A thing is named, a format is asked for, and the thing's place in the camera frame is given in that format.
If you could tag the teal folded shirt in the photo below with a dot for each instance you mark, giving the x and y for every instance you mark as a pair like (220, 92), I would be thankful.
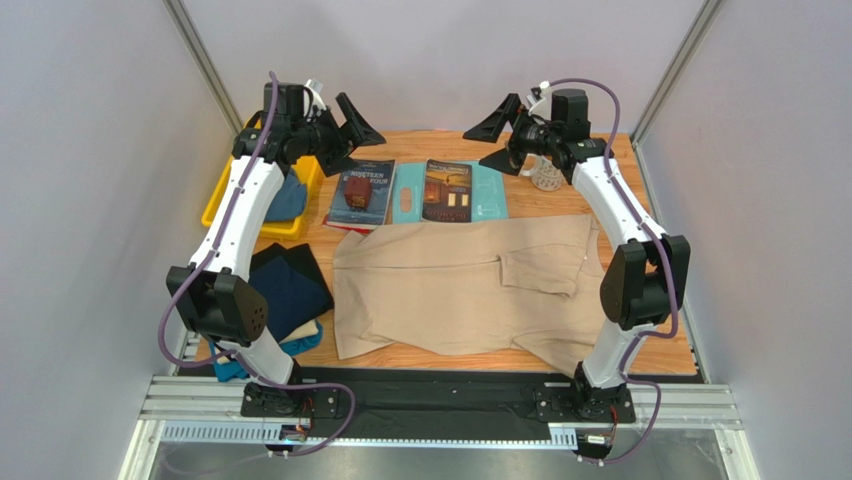
(226, 370)

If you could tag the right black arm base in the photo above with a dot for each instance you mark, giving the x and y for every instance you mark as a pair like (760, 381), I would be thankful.
(573, 402)

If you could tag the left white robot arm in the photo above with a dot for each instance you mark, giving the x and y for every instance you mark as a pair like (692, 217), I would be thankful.
(211, 293)

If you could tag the navy folded shirt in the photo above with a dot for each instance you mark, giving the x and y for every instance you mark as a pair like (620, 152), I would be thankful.
(279, 319)

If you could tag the teal cutting board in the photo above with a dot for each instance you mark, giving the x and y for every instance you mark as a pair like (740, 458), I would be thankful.
(488, 195)

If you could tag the aluminium rail frame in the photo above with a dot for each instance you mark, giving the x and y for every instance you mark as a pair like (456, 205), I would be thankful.
(688, 430)

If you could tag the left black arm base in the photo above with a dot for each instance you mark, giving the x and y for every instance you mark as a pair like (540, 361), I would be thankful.
(264, 401)

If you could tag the white mug yellow inside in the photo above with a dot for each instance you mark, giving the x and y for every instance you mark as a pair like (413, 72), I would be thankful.
(542, 173)

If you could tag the yellow plastic bin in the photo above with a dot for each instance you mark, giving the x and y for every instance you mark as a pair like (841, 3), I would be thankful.
(309, 172)

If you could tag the black table edge strip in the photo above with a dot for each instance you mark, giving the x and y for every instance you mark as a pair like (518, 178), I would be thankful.
(429, 405)

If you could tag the nineteen eighty-four book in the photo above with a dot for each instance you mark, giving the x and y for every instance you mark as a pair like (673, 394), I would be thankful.
(362, 196)

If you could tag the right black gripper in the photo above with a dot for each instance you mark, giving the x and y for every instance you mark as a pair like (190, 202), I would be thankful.
(514, 135)

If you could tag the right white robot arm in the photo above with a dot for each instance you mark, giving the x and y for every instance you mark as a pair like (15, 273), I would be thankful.
(644, 284)

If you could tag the blue shirt in bin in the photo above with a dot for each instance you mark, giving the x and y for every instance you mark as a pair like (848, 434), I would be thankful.
(290, 200)

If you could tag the dark orange cover book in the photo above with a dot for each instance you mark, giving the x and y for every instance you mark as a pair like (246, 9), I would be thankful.
(447, 192)

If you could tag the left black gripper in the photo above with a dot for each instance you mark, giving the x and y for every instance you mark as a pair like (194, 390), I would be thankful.
(357, 131)

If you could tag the beige t shirt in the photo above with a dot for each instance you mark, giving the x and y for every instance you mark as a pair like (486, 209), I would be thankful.
(530, 284)

